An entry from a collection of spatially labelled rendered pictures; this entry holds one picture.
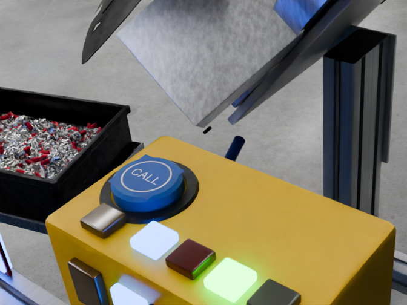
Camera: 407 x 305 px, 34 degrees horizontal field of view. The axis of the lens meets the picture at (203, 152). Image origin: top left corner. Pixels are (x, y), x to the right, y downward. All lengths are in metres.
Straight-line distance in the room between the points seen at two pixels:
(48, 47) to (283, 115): 1.27
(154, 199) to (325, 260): 0.09
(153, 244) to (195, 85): 0.39
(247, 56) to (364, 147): 0.29
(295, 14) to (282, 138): 1.66
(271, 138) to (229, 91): 1.63
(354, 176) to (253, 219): 0.59
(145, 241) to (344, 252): 0.10
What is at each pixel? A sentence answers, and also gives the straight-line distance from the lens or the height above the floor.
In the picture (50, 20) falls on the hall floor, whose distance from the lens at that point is 3.53.
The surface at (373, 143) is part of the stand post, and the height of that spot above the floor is 0.76.
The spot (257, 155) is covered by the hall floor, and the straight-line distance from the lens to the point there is 2.24.
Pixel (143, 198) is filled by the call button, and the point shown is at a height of 1.08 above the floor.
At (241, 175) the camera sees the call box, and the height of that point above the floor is 1.07.
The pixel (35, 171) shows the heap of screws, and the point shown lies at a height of 0.85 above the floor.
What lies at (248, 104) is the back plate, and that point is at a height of 0.87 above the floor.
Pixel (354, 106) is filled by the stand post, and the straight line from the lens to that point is 0.86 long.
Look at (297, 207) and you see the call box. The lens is 0.35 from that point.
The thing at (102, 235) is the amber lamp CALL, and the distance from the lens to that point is 0.35.
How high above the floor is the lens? 1.30
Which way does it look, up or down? 35 degrees down
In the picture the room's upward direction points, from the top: 7 degrees counter-clockwise
